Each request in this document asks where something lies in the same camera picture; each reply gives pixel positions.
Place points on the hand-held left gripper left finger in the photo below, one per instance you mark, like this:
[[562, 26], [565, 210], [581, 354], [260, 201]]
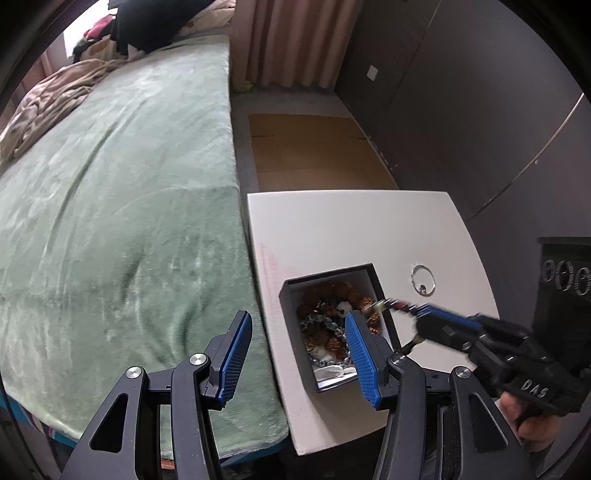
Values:
[[235, 355]]

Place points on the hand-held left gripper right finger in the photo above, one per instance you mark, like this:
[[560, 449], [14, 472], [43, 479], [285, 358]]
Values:
[[362, 360]]

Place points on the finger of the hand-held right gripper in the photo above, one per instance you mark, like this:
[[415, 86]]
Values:
[[443, 314], [448, 336]]

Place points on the white scrunchie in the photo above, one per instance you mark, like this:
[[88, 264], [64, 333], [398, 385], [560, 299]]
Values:
[[332, 371]]

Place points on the black jewelry box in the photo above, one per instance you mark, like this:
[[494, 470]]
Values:
[[360, 279]]

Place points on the person's right hand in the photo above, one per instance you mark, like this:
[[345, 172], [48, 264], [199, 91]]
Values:
[[531, 424]]

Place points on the white square table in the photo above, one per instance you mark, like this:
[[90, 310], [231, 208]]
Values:
[[346, 230]]

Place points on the green fleece blanket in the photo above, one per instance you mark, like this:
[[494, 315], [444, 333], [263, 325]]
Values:
[[115, 207]]

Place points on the blue orange printed bedsheet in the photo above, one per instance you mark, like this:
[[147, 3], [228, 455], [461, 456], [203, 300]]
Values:
[[37, 422]]

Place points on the flat cardboard sheets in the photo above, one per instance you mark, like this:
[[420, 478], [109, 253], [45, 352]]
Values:
[[314, 147]]

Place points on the dark wardrobe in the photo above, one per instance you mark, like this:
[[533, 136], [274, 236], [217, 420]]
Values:
[[461, 92]]

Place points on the pink curtain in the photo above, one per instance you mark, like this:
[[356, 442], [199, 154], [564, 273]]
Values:
[[295, 41]]

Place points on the beige crumpled clothing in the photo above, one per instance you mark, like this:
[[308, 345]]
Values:
[[51, 97]]

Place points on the dark clothing pile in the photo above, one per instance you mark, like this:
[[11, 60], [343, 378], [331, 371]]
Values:
[[152, 23]]

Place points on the pink colourful clothes pile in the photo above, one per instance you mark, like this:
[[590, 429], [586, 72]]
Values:
[[92, 39]]

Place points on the white wall socket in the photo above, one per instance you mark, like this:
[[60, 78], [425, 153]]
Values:
[[372, 72]]

